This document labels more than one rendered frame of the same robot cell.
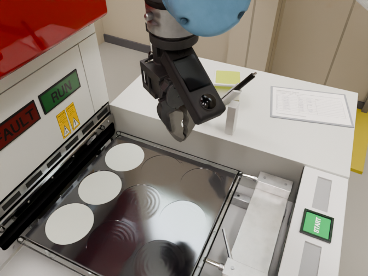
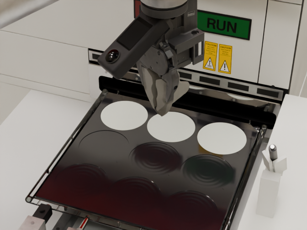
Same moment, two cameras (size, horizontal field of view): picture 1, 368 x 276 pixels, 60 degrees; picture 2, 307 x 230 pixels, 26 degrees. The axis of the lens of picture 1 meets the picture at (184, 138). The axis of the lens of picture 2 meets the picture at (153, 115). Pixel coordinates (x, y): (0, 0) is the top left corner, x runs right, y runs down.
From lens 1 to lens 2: 98 cm
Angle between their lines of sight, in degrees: 62
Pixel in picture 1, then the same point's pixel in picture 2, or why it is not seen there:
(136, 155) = (225, 147)
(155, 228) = (121, 175)
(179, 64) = (137, 22)
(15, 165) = not seen: hidden behind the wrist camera
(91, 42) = (289, 11)
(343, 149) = not seen: outside the picture
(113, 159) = (214, 129)
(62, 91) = (222, 25)
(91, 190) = (165, 120)
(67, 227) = (119, 114)
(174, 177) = (196, 185)
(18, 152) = not seen: hidden behind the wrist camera
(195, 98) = (112, 47)
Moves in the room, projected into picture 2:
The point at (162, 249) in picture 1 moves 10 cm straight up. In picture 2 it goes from (96, 182) to (93, 143)
